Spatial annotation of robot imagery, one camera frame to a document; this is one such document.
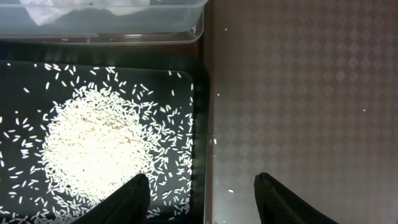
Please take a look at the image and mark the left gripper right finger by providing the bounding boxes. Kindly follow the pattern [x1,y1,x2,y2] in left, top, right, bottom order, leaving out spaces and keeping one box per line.
[254,172,337,224]

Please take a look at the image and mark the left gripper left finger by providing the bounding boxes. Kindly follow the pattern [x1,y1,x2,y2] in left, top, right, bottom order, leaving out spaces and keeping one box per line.
[72,174,150,224]

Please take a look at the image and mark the white rice pile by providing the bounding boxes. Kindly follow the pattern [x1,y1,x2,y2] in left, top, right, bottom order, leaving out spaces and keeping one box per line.
[1,61,194,223]

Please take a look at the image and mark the white tissue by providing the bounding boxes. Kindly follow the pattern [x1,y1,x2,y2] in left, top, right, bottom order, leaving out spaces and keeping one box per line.
[19,0,150,26]

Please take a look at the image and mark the black waste tray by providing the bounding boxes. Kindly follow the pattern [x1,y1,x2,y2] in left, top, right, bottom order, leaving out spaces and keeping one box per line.
[1,42,210,223]

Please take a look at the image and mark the brown serving tray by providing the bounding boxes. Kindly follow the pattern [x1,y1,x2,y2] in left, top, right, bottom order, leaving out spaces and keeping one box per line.
[203,0,397,223]

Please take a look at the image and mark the clear plastic bin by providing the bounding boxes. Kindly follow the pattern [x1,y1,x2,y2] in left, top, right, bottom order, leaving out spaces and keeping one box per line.
[1,0,207,46]

